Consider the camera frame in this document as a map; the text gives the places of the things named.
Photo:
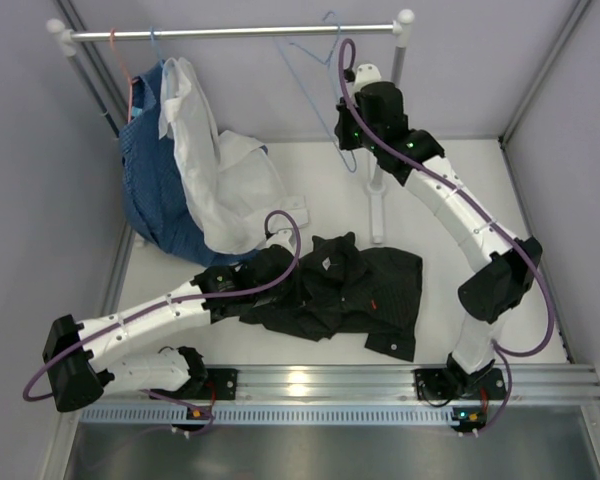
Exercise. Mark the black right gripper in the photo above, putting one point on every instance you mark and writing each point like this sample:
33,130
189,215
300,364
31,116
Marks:
345,114

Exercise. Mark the light blue wire hanger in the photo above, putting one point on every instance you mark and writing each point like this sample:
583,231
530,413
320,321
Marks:
320,90

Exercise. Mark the black pinstriped shirt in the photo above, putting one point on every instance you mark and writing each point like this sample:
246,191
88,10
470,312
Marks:
340,289

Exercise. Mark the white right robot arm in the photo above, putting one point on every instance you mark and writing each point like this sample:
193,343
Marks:
502,264

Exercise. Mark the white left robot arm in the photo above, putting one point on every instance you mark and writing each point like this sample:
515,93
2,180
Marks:
89,359

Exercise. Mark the white shirt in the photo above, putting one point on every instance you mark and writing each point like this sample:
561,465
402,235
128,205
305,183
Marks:
229,182

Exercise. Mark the blue checkered shirt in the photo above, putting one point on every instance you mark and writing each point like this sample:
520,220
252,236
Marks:
153,196

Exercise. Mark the light blue hanger with shirt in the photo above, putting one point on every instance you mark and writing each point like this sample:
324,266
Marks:
160,65

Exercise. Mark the pink hanger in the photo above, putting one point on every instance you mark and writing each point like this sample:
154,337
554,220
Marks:
129,79

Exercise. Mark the metal clothes rack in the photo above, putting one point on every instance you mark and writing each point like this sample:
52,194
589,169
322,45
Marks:
335,204

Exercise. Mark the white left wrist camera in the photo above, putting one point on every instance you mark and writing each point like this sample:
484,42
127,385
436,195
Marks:
285,238

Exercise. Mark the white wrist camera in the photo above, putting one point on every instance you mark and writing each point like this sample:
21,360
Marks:
285,238
361,76

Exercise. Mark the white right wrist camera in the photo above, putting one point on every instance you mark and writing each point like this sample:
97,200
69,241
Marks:
361,76

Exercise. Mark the white slotted cable duct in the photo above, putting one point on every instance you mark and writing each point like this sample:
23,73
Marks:
274,415

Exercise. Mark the aluminium mounting rail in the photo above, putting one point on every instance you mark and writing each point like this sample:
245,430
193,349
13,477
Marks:
550,384

